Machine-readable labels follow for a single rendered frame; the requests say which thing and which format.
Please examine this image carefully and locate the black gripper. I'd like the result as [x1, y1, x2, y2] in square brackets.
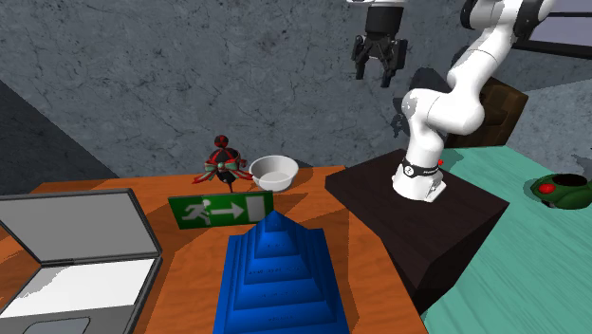
[350, 5, 409, 89]

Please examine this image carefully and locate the brown armchair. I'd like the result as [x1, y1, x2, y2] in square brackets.
[443, 76, 529, 149]

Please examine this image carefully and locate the white bowl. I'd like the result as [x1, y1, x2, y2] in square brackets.
[249, 155, 300, 193]

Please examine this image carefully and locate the dark robot stand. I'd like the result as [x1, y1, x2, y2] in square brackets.
[324, 148, 510, 316]

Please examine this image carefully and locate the black ornament with striped ribbon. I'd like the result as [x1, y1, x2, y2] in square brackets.
[192, 135, 253, 194]

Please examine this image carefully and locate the green exit sign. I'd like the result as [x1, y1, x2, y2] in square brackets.
[167, 190, 275, 231]

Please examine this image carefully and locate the green robot vacuum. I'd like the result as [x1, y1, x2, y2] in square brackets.
[529, 173, 592, 211]

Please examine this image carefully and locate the blue stepped pyramid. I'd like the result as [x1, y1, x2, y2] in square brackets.
[213, 210, 351, 334]

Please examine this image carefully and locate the grey laptop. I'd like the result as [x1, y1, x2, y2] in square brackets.
[0, 188, 164, 334]

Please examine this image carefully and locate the window with dark frame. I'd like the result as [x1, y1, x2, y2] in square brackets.
[510, 0, 592, 61]

